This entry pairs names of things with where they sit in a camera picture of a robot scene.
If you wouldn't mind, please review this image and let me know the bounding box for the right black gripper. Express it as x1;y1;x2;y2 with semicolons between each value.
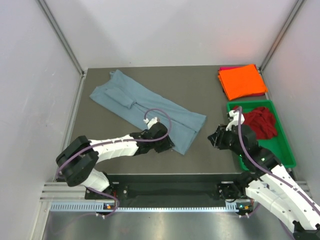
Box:
207;123;246;157

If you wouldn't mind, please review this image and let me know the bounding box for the grey-blue t-shirt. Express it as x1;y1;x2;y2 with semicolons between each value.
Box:
89;70;206;155

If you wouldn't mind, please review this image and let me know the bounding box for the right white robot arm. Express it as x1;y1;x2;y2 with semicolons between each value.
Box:
208;125;320;240

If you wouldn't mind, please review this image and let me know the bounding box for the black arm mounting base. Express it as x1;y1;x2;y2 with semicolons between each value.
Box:
106;173;245;202

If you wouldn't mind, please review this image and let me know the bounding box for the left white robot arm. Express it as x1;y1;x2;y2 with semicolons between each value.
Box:
55;122;175;199

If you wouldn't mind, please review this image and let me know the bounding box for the dark red t-shirt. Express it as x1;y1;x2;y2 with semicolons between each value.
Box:
242;106;278;140

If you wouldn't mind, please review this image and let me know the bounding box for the folded orange t-shirt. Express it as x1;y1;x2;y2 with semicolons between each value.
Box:
217;64;269;101

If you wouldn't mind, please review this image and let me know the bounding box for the green plastic tray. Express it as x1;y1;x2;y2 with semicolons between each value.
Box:
226;99;296;168

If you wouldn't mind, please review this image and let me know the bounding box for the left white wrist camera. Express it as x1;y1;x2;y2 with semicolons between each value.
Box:
143;117;160;130

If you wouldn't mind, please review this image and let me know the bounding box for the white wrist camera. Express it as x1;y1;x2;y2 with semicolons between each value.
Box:
143;117;160;130
225;109;245;131

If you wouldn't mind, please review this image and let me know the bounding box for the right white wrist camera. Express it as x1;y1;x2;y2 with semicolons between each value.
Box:
225;109;245;131

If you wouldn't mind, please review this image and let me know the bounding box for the slotted grey cable duct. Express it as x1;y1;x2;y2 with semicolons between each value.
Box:
50;200;252;213

